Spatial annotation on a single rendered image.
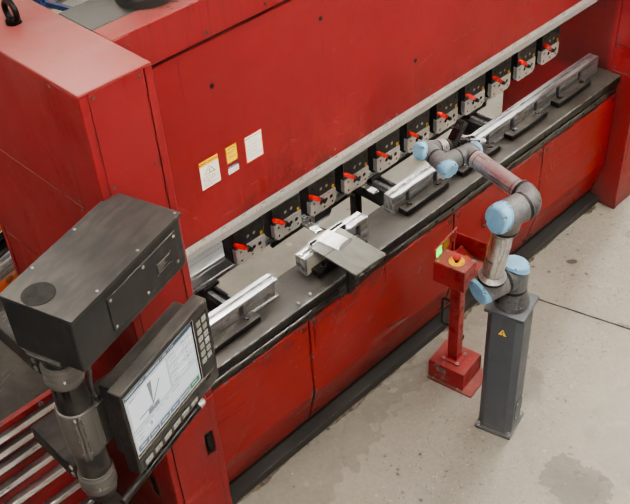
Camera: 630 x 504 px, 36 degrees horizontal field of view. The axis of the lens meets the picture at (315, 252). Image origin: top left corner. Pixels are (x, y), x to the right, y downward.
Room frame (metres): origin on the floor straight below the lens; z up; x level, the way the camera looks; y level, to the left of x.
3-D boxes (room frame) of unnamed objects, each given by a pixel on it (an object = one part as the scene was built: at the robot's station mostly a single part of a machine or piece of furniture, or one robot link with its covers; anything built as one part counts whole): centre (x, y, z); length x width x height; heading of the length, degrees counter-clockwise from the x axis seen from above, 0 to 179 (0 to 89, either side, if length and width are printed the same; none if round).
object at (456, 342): (3.26, -0.65, 0.39); 0.05 x 0.05 x 0.54; 51
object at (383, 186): (3.88, -0.22, 0.81); 0.64 x 0.08 x 0.14; 42
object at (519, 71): (4.12, -1.05, 1.26); 0.15 x 0.09 x 0.17; 132
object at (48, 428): (2.11, 0.74, 1.18); 0.40 x 0.24 x 0.07; 132
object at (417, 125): (3.58, -0.46, 1.26); 0.15 x 0.09 x 0.17; 132
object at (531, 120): (4.10, -1.11, 0.89); 0.30 x 0.05 x 0.03; 132
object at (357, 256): (3.08, -0.14, 1.00); 0.26 x 0.18 x 0.01; 42
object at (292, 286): (3.60, -0.55, 0.85); 3.00 x 0.21 x 0.04; 132
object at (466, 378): (3.24, -0.67, 0.06); 0.25 x 0.20 x 0.12; 51
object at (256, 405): (3.60, -0.55, 0.42); 3.00 x 0.21 x 0.83; 132
